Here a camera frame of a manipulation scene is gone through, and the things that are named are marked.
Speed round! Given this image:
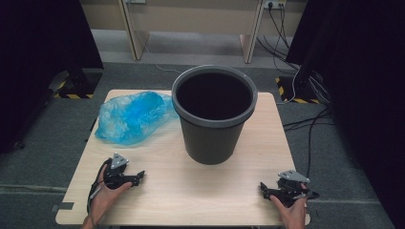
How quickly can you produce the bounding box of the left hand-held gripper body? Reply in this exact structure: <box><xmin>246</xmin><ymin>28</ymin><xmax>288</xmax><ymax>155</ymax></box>
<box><xmin>104</xmin><ymin>152</ymin><xmax>136</xmax><ymax>191</ymax></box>

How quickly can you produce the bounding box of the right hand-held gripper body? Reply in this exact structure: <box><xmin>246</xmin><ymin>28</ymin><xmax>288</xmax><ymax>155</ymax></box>
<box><xmin>275</xmin><ymin>170</ymin><xmax>320</xmax><ymax>208</ymax></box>

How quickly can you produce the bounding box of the blue plastic trash bag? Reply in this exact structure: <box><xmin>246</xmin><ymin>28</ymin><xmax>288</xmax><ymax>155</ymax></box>
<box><xmin>94</xmin><ymin>91</ymin><xmax>180</xmax><ymax>147</ymax></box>

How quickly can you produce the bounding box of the dark grey trash bin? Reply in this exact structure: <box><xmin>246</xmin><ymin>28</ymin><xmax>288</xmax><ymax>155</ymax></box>
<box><xmin>175</xmin><ymin>71</ymin><xmax>254</xmax><ymax>166</ymax></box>

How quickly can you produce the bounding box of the grey bin rim ring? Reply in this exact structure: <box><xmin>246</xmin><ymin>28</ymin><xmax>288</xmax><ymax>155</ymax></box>
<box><xmin>171</xmin><ymin>64</ymin><xmax>259</xmax><ymax>129</ymax></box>

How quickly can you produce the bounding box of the person's right hand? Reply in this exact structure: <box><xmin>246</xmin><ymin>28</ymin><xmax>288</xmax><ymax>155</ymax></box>
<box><xmin>269</xmin><ymin>183</ymin><xmax>309</xmax><ymax>229</ymax></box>

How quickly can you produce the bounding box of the person's left hand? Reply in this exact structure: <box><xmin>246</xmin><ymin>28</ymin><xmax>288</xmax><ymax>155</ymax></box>
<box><xmin>90</xmin><ymin>163</ymin><xmax>134</xmax><ymax>225</ymax></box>

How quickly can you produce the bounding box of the grey tape strip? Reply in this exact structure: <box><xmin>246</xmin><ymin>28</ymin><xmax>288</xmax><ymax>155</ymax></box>
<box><xmin>50</xmin><ymin>201</ymin><xmax>75</xmax><ymax>214</ymax></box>

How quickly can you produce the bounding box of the black stand base striped tape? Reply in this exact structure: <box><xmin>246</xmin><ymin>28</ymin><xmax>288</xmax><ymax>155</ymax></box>
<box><xmin>274</xmin><ymin>75</ymin><xmax>321</xmax><ymax>105</ymax></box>
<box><xmin>47</xmin><ymin>68</ymin><xmax>104</xmax><ymax>100</ymax></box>

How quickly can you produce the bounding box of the black curtain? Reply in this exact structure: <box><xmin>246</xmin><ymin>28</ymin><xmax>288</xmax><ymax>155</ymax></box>
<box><xmin>0</xmin><ymin>0</ymin><xmax>105</xmax><ymax>155</ymax></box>
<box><xmin>286</xmin><ymin>0</ymin><xmax>405</xmax><ymax>229</ymax></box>

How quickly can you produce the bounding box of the beige desk leg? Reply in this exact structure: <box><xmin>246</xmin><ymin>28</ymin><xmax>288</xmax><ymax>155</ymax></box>
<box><xmin>239</xmin><ymin>0</ymin><xmax>267</xmax><ymax>65</ymax></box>
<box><xmin>117</xmin><ymin>0</ymin><xmax>151</xmax><ymax>61</ymax></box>

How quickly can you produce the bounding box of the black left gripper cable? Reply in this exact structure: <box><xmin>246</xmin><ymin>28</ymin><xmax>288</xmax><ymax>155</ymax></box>
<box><xmin>86</xmin><ymin>157</ymin><xmax>113</xmax><ymax>215</ymax></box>

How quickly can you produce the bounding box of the long black floor cable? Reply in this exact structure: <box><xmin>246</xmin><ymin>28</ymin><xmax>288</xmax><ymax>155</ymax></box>
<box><xmin>305</xmin><ymin>109</ymin><xmax>330</xmax><ymax>179</ymax></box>

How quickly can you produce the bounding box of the black floor cable pair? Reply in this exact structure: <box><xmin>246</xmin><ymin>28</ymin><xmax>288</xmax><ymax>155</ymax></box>
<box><xmin>282</xmin><ymin>108</ymin><xmax>335</xmax><ymax>133</ymax></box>

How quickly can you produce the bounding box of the white cable by stand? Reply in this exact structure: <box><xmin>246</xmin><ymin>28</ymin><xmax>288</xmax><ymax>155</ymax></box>
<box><xmin>276</xmin><ymin>68</ymin><xmax>302</xmax><ymax>106</ymax></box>

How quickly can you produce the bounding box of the thin white floor cable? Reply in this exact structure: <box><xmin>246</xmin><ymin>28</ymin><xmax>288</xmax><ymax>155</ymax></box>
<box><xmin>139</xmin><ymin>31</ymin><xmax>183</xmax><ymax>74</ymax></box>

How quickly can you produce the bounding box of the black cable along floor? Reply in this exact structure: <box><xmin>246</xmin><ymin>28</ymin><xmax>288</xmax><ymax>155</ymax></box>
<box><xmin>255</xmin><ymin>36</ymin><xmax>301</xmax><ymax>72</ymax></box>

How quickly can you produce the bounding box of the black cable from socket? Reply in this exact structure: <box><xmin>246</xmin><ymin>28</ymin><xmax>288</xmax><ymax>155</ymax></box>
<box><xmin>267</xmin><ymin>3</ymin><xmax>291</xmax><ymax>52</ymax></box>

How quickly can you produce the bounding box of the white wall socket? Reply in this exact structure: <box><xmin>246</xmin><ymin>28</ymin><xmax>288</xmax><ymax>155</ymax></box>
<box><xmin>263</xmin><ymin>0</ymin><xmax>287</xmax><ymax>10</ymax></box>

